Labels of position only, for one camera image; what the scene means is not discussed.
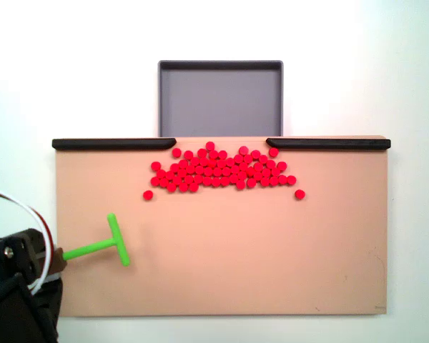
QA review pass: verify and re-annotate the black edge bar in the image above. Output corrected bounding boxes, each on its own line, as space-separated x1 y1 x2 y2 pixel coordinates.
51 138 177 151
265 137 392 151

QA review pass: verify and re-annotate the peach work board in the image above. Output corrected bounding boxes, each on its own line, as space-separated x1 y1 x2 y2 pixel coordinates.
55 134 390 318

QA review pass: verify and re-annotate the white red black servo cable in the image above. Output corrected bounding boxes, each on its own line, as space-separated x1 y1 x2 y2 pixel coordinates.
0 185 55 297

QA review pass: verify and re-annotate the green T pusher brown base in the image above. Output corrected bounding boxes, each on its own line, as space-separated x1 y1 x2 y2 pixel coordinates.
53 212 132 274

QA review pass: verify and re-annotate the grey square tray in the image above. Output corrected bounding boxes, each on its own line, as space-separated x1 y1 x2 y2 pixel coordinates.
157 59 285 138

